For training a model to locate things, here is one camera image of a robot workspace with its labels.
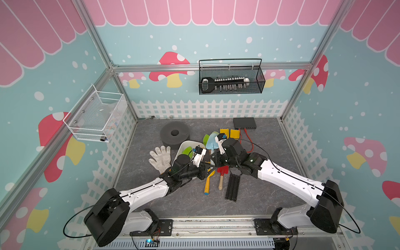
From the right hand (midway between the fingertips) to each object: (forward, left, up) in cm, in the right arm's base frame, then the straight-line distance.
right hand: (211, 156), depth 77 cm
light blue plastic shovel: (+4, 0, +5) cm, 6 cm away
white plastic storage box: (+19, +12, -16) cm, 27 cm away
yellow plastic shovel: (+29, -18, -18) cm, 39 cm away
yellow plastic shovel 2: (-7, +3, -18) cm, 20 cm away
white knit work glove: (+8, +31, -18) cm, 37 cm away
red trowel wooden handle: (+1, -7, -18) cm, 19 cm away
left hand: (-5, -1, -5) cm, 7 cm away
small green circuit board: (-34, +30, -22) cm, 50 cm away
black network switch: (+43, -31, -22) cm, 57 cm away
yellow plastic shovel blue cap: (+32, -12, -18) cm, 39 cm away
